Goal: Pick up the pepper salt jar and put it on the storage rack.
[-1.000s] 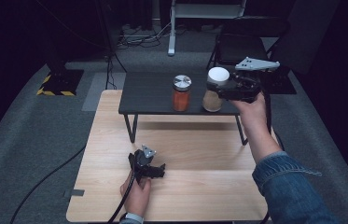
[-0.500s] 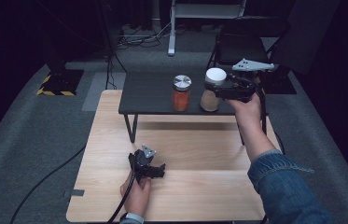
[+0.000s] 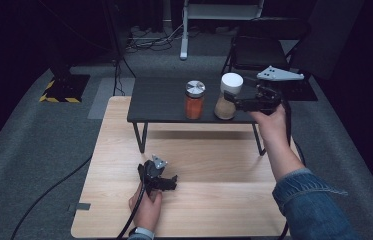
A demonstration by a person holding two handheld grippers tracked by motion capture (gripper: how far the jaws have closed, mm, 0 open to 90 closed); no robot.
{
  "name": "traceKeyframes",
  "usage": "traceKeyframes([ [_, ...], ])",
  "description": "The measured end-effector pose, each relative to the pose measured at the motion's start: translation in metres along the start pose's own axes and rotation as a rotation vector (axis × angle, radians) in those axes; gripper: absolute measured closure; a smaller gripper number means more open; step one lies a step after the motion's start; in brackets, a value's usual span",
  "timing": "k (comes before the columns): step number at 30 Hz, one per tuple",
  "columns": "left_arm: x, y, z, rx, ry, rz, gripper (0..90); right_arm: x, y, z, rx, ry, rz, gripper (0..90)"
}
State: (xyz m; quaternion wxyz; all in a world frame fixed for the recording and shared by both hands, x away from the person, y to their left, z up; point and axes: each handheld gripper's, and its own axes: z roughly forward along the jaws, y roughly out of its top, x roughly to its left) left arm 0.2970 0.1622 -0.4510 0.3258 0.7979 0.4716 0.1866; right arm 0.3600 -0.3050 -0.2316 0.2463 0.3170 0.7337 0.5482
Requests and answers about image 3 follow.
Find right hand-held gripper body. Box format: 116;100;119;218
247;65;306;117

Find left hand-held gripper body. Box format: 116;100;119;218
136;153;169;194

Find beige spice jar white lid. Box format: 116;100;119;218
213;72;244;121

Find orange spice jar silver lid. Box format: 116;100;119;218
183;79;207;121

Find black shelf riser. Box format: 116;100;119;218
126;77;268;157

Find person's left hand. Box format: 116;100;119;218
127;182;164;233

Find person's right hand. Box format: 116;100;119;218
248;103;291;149

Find black folding chair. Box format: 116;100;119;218
220;17;311;80

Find striped black stand base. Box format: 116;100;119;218
38;65;91;104
278;70;319;103

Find wristwatch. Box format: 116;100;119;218
127;226;156;240

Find grey tape strip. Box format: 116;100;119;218
67;202;92;213

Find dark grey panel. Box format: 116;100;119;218
292;0;366;80

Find black stand pole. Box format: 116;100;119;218
102;0;138;98

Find right hand-held gripper cable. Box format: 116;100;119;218
277;98;293;240

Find hand-held gripper cable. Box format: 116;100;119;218
116;173;148;240
277;98;293;240

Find left hand-held gripper cable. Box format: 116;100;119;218
116;173;148;240

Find white desk frame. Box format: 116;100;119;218
179;0;266;61

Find black floor cable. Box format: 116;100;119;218
9;155;94;240

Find bundle of floor cables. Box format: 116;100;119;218
125;23;202;53

